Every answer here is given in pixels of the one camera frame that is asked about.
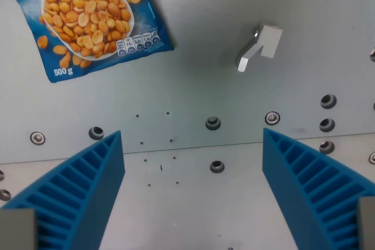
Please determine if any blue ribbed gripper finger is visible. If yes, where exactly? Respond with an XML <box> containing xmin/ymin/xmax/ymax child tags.
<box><xmin>0</xmin><ymin>129</ymin><xmax>127</xmax><ymax>250</ymax></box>
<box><xmin>262</xmin><ymin>127</ymin><xmax>375</xmax><ymax>250</ymax></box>

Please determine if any grey metal angle bracket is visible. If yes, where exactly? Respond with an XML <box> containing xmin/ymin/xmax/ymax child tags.
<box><xmin>237</xmin><ymin>23</ymin><xmax>284</xmax><ymax>73</ymax></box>

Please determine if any silver hex socket screw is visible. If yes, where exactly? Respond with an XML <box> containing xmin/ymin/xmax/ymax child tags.
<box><xmin>29</xmin><ymin>131</ymin><xmax>46</xmax><ymax>146</ymax></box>
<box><xmin>264</xmin><ymin>111</ymin><xmax>281</xmax><ymax>125</ymax></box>

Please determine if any blue salted peanuts bag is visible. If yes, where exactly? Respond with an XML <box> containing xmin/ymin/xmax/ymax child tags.
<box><xmin>0</xmin><ymin>0</ymin><xmax>176</xmax><ymax>84</ymax></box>

